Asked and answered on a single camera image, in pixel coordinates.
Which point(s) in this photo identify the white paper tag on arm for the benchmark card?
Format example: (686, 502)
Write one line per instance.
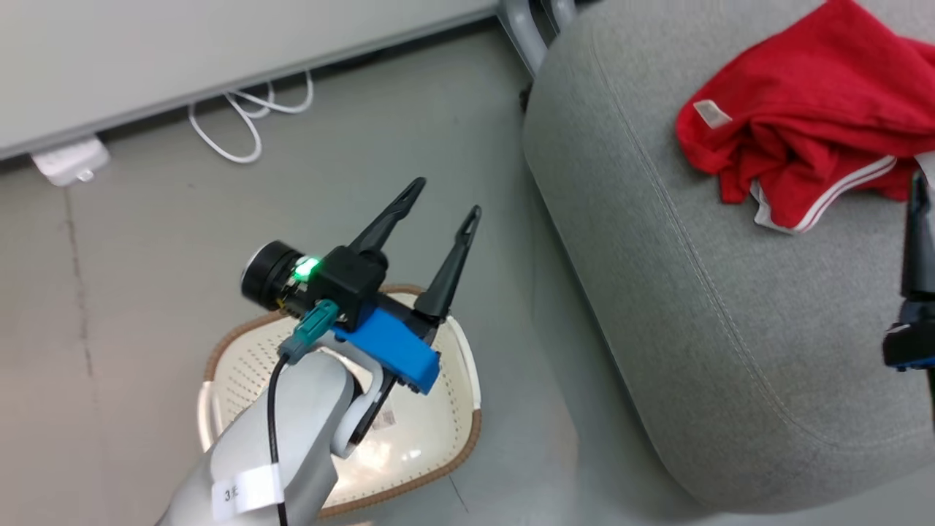
(245, 493)

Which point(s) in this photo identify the cream laundry basket brown rim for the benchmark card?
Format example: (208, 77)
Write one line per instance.
(416, 453)

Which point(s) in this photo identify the red garment with white trim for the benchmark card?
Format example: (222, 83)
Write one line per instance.
(803, 109)

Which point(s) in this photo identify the grey fabric sofa seat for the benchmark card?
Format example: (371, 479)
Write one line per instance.
(730, 329)

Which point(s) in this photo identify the small black desk foot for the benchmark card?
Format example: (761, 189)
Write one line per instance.
(524, 98)

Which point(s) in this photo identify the white desk panel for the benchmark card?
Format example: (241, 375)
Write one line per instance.
(182, 44)

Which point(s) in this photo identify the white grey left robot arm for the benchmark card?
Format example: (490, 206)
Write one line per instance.
(292, 438)

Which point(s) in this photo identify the grey metal desk leg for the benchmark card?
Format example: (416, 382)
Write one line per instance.
(526, 33)
(562, 11)

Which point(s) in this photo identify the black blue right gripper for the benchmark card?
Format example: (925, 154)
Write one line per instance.
(913, 336)

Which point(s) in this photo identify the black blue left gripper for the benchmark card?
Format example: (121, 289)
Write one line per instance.
(354, 281)

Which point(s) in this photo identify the white power strip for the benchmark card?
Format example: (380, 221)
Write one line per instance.
(69, 162)

